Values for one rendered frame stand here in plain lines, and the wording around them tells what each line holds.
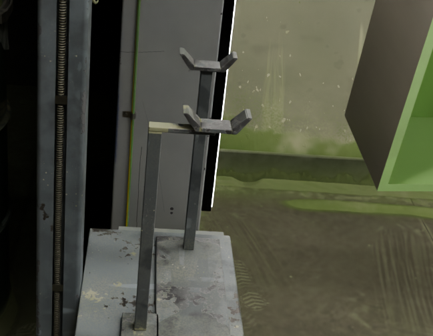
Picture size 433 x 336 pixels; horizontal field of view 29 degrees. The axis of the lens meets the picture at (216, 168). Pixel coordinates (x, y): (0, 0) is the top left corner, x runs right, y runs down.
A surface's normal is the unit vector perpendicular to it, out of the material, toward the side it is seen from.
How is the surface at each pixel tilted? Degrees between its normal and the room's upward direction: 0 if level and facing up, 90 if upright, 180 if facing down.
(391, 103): 90
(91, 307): 0
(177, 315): 0
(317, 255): 0
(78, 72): 90
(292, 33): 57
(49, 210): 90
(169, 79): 90
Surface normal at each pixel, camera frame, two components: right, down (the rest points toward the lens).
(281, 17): 0.11, -0.10
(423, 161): 0.12, -0.77
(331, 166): 0.06, 0.47
